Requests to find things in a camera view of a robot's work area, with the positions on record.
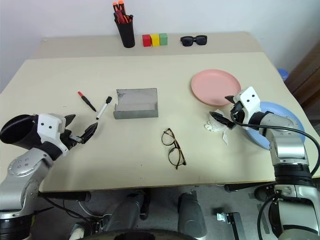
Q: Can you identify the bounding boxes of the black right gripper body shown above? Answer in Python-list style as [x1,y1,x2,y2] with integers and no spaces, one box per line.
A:
[229,101,248,125]

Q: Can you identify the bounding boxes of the blue plate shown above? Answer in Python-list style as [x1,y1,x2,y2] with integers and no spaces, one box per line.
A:
[243,100,307,151]

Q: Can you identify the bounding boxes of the black sunglasses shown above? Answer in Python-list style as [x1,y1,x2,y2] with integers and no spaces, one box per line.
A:
[179,34,208,48]

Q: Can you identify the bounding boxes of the red-capped black pen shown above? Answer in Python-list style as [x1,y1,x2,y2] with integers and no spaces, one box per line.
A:
[77,90,97,113]

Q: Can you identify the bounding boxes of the tortoiseshell eyeglasses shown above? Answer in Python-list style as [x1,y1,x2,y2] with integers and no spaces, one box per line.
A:
[160,127,188,171]

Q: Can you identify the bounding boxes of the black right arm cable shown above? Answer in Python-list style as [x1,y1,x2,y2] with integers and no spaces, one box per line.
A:
[230,111,320,180]

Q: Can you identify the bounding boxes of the white floor cable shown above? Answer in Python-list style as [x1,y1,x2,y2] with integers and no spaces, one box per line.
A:
[78,199,112,219]

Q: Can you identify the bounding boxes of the black pen holder cup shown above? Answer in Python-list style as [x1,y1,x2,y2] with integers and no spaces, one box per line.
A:
[114,14,136,49]

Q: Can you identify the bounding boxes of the blue plastic container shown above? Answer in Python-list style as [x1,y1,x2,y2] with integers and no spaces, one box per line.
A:
[278,67,290,82]

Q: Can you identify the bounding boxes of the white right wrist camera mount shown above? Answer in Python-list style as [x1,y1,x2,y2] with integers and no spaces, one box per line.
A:
[234,86,262,126]

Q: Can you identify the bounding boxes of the black table frame bar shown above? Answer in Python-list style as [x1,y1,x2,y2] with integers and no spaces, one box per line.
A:
[224,183,276,194]

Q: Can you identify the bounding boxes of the green block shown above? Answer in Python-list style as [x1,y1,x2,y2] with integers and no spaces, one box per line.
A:
[158,32,169,46]

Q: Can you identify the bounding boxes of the pink plate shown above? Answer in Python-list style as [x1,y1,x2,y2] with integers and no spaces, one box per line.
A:
[191,69,243,107]

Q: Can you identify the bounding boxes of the crumpled white tissue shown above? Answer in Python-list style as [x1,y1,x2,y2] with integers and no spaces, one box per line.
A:
[204,108,230,146]

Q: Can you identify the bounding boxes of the black metal bracket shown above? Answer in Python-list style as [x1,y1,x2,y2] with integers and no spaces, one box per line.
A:
[216,211,246,240]

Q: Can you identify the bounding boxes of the black floor cable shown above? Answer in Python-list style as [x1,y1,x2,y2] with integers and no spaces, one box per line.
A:
[37,196,102,227]

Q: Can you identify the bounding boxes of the red-handled pen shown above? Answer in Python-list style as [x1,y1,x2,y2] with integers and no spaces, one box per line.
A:
[114,9,130,25]

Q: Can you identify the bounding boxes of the dark grey rounded shape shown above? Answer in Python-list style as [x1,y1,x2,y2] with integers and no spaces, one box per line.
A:
[177,192,208,237]
[103,191,148,232]

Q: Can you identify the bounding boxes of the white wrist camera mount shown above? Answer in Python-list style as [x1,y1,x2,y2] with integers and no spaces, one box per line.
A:
[234,86,262,126]
[36,113,70,157]

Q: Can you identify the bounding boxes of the white marker with black cap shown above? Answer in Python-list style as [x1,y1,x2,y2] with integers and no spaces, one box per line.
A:
[95,95,113,121]

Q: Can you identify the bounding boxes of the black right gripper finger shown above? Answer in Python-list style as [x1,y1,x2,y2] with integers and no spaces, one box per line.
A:
[209,111,237,130]
[224,95,238,106]

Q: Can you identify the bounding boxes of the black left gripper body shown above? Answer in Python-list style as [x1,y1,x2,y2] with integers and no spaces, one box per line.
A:
[60,129,85,151]

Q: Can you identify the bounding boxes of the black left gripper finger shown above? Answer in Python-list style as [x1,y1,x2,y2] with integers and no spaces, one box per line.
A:
[65,114,77,127]
[80,122,99,145]

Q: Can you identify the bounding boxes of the brown wooden cabinet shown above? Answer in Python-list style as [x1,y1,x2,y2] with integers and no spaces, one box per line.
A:
[291,41,320,115]

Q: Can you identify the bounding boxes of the red block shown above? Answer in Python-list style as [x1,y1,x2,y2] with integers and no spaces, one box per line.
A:
[142,34,153,48]

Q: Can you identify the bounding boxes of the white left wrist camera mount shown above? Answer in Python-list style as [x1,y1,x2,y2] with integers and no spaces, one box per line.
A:
[36,113,70,157]

